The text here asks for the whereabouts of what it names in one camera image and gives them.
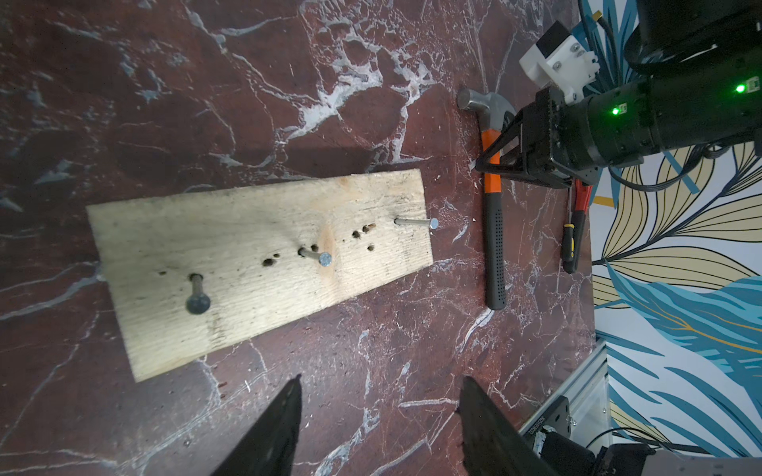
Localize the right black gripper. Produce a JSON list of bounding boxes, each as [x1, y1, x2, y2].
[[474, 86, 599, 188]]

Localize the aluminium front frame rail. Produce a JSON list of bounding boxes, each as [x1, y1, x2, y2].
[[519, 339, 612, 446]]

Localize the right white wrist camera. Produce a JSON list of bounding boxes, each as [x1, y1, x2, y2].
[[519, 21, 600, 105]]

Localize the right steel nail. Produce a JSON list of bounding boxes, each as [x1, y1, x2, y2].
[[394, 217, 439, 230]]

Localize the orange black claw hammer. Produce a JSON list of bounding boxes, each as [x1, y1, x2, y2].
[[456, 88, 515, 311]]

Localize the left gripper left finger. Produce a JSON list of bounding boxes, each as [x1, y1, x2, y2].
[[212, 374, 303, 476]]

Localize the left steel nail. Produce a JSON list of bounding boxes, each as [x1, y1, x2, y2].
[[186, 273, 212, 315]]

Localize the red pipe wrench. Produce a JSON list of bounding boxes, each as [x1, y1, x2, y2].
[[573, 180, 593, 214]]

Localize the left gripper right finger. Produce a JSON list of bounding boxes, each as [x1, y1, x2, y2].
[[456, 377, 532, 475]]

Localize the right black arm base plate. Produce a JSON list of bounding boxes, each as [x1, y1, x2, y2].
[[520, 396, 572, 442]]

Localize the middle steel nail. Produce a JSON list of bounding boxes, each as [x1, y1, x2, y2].
[[298, 247, 333, 267]]

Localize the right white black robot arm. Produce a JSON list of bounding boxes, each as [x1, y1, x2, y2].
[[475, 1, 761, 188]]

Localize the steel nail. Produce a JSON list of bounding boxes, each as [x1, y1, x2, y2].
[[298, 247, 333, 267], [394, 217, 439, 230], [186, 273, 212, 315]]

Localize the light wooden board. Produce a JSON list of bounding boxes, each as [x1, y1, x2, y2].
[[87, 170, 433, 382]]

